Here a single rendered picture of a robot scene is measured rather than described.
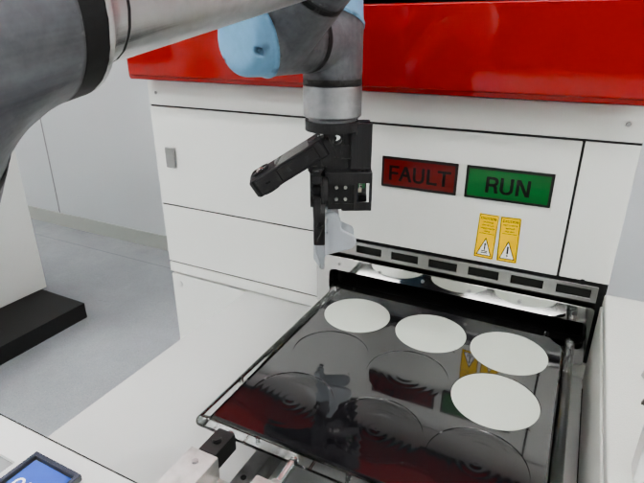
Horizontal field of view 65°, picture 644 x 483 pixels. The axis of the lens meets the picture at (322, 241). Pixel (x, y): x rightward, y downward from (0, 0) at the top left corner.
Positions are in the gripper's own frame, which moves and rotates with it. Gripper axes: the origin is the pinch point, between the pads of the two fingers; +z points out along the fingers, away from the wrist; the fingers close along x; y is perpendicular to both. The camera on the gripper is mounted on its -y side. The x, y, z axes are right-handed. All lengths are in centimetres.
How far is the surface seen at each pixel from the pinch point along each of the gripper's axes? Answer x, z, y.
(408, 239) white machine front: 8.3, 0.3, 15.0
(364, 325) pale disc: -2.6, 9.6, 6.9
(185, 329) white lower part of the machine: 33, 32, -29
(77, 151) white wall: 269, 42, -152
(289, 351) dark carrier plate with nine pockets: -8.8, 9.6, -3.9
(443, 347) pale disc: -8.5, 9.7, 17.2
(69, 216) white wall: 278, 90, -170
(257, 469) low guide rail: -24.1, 14.6, -7.3
